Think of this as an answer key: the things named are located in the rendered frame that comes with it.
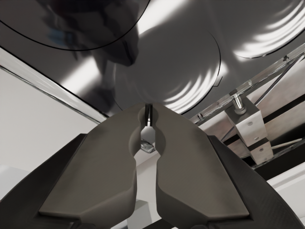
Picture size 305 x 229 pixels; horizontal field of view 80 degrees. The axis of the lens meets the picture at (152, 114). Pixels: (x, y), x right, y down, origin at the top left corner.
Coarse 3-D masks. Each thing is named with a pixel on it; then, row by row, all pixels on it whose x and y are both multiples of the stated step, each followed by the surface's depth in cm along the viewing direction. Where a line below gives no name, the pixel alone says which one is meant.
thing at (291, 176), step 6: (294, 168) 25; (300, 168) 26; (282, 174) 26; (288, 174) 27; (294, 174) 29; (300, 174) 29; (270, 180) 26; (276, 180) 27; (282, 180) 30; (288, 180) 30; (294, 180) 30; (276, 186) 30; (282, 186) 31; (174, 228) 30
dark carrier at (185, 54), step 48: (0, 0) 10; (48, 0) 10; (96, 0) 11; (144, 0) 12; (192, 0) 12; (240, 0) 13; (288, 0) 14; (48, 48) 12; (96, 48) 13; (144, 48) 14; (192, 48) 15; (240, 48) 16; (288, 48) 18; (96, 96) 16; (144, 96) 17; (192, 96) 19
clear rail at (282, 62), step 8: (296, 48) 18; (304, 48) 18; (288, 56) 18; (296, 56) 18; (272, 64) 19; (280, 64) 19; (264, 72) 19; (272, 72) 19; (248, 80) 20; (256, 80) 19; (240, 88) 20; (248, 88) 20; (224, 96) 20; (232, 96) 20; (216, 104) 21; (224, 104) 21; (200, 112) 21; (208, 112) 21; (192, 120) 21; (152, 144) 23; (152, 152) 23
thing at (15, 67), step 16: (0, 48) 11; (0, 64) 12; (16, 64) 12; (32, 80) 13; (48, 80) 14; (48, 96) 14; (64, 96) 14; (80, 112) 16; (96, 112) 17; (144, 144) 22
